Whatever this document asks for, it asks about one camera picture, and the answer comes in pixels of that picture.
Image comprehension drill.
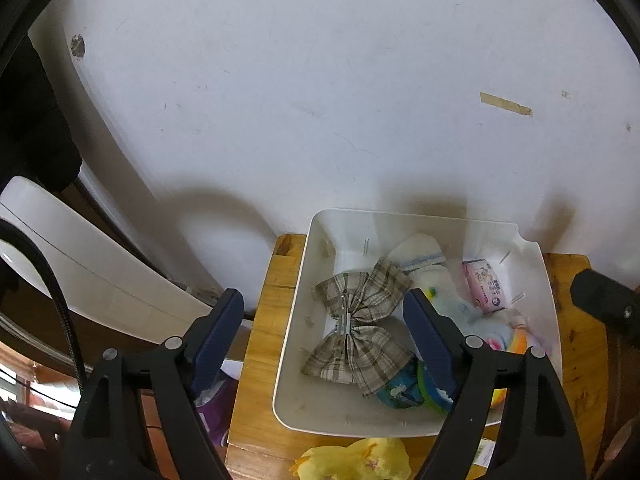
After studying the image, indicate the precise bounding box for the tape strip on wall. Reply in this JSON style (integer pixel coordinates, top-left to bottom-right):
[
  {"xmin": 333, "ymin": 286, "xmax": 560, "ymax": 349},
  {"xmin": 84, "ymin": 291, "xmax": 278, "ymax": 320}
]
[{"xmin": 480, "ymin": 92, "xmax": 533, "ymax": 117}]

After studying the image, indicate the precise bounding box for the yellow plush toy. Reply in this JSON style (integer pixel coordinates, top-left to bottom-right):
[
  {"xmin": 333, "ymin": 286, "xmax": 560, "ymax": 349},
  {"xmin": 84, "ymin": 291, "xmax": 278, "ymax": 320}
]
[{"xmin": 290, "ymin": 438, "xmax": 411, "ymax": 480}]

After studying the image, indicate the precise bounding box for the plaid fabric bow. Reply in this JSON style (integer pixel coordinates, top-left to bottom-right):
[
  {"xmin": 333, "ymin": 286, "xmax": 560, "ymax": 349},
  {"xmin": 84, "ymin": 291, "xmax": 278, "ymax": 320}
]
[{"xmin": 302, "ymin": 258, "xmax": 413, "ymax": 396}]

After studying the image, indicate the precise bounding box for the black cable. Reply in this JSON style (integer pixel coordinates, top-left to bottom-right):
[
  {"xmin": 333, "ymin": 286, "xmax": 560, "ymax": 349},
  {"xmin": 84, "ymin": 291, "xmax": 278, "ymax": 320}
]
[{"xmin": 0, "ymin": 219, "xmax": 89, "ymax": 391}]

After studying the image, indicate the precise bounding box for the light blue plush toy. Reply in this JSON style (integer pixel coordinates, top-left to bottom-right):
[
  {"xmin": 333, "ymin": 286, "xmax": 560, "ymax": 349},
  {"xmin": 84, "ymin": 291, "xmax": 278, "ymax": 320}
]
[{"xmin": 413, "ymin": 288, "xmax": 537, "ymax": 400}]

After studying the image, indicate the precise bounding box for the wooden side table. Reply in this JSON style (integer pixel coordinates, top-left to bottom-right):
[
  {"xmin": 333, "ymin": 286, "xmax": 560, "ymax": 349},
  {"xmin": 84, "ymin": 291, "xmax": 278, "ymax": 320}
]
[{"xmin": 224, "ymin": 234, "xmax": 608, "ymax": 479}]

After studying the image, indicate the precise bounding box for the white blue striped sock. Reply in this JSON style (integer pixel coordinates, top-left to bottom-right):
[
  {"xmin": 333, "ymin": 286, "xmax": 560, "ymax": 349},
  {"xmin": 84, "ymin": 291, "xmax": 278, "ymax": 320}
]
[{"xmin": 386, "ymin": 232, "xmax": 457, "ymax": 300}]

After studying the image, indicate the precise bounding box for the blue green small toy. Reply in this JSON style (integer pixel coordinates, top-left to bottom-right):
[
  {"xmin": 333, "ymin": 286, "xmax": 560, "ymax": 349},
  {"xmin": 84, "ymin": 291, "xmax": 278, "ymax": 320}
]
[{"xmin": 375, "ymin": 356, "xmax": 452, "ymax": 413}]

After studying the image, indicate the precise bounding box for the pink tissue packet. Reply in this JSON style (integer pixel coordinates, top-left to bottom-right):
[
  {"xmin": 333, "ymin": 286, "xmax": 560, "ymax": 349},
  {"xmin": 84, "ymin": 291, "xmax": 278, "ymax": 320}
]
[{"xmin": 462, "ymin": 259, "xmax": 508, "ymax": 314}]

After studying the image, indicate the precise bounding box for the white plastic storage bin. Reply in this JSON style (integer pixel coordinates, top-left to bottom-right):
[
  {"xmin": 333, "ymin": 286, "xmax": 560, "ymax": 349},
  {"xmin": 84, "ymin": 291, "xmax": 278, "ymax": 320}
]
[{"xmin": 272, "ymin": 209, "xmax": 563, "ymax": 438}]

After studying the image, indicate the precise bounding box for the purple white bag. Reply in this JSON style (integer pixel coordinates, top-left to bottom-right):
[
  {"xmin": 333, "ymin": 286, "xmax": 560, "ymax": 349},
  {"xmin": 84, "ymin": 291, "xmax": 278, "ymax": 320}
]
[{"xmin": 195, "ymin": 360, "xmax": 242, "ymax": 448}]

